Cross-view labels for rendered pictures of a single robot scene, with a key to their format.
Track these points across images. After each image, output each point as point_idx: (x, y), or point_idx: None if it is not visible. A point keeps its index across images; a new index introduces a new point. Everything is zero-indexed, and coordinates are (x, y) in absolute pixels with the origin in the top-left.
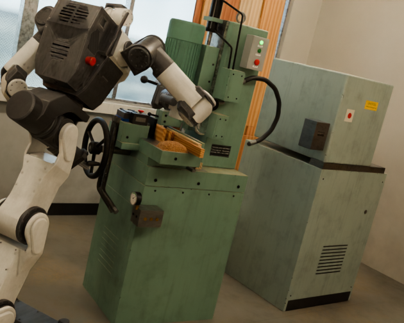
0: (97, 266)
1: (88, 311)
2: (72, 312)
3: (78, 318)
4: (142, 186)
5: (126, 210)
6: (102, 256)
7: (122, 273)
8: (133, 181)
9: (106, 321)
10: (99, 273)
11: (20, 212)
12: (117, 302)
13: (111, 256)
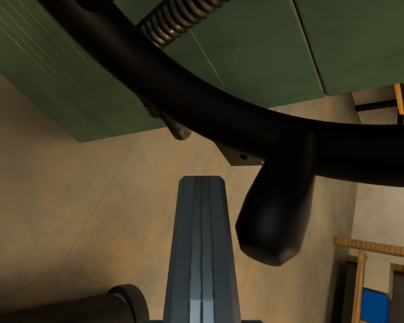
0: None
1: (13, 119)
2: None
3: (14, 158)
4: (310, 88)
5: (178, 57)
6: (18, 34)
7: (117, 125)
8: (281, 14)
9: (61, 134)
10: (9, 53)
11: None
12: (94, 136)
13: (75, 77)
